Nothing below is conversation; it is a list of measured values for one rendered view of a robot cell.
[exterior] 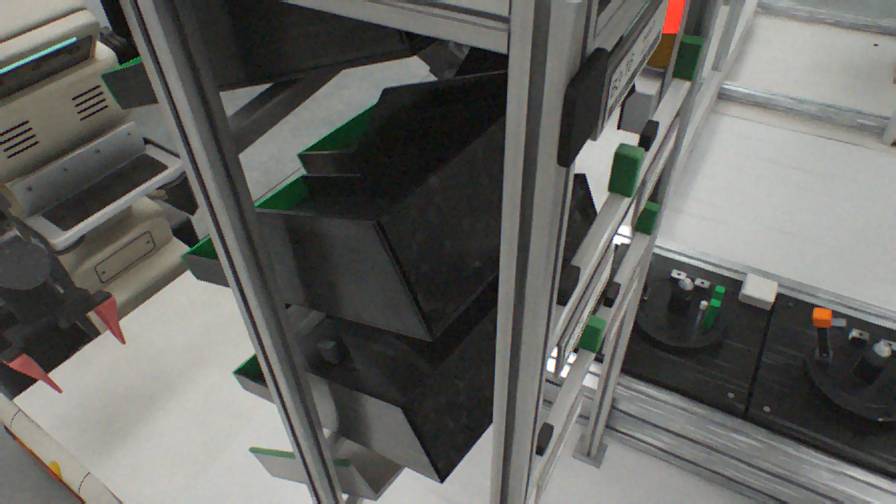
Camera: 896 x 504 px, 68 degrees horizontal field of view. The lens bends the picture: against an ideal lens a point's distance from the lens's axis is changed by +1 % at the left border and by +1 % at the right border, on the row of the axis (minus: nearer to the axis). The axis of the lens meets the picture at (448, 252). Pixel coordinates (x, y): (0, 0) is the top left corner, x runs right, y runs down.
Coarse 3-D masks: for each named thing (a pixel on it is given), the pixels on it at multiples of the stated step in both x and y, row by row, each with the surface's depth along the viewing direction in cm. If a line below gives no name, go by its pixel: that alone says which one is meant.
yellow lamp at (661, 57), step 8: (664, 40) 89; (672, 40) 89; (656, 48) 90; (664, 48) 90; (672, 48) 90; (656, 56) 91; (664, 56) 91; (648, 64) 92; (656, 64) 92; (664, 64) 92
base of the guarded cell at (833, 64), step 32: (768, 32) 181; (800, 32) 180; (832, 32) 180; (864, 32) 179; (736, 64) 169; (768, 64) 169; (800, 64) 168; (832, 64) 168; (864, 64) 168; (800, 96) 158; (832, 96) 158; (864, 96) 157; (800, 128) 149; (832, 128) 149
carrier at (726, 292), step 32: (672, 288) 99; (704, 288) 97; (736, 288) 101; (768, 288) 99; (640, 320) 95; (672, 320) 95; (704, 320) 93; (736, 320) 97; (576, 352) 95; (640, 352) 93; (672, 352) 93; (704, 352) 93; (736, 352) 93; (672, 384) 90; (704, 384) 90; (736, 384) 89; (736, 416) 87
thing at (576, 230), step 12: (576, 180) 58; (576, 192) 58; (588, 192) 59; (576, 204) 58; (588, 204) 59; (576, 216) 58; (588, 216) 59; (576, 228) 58; (588, 228) 59; (576, 240) 58; (564, 252) 57; (564, 264) 57
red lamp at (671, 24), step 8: (672, 0) 85; (680, 0) 85; (672, 8) 86; (680, 8) 86; (672, 16) 87; (680, 16) 87; (664, 24) 88; (672, 24) 88; (664, 32) 88; (672, 32) 88
